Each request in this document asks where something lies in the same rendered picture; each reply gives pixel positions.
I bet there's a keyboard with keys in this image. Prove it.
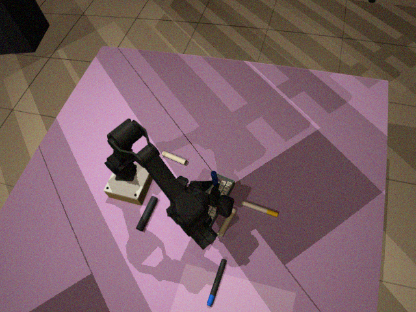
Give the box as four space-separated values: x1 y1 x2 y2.
206 173 235 227

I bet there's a blue stylus with pale tip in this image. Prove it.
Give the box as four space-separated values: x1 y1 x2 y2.
211 171 218 186

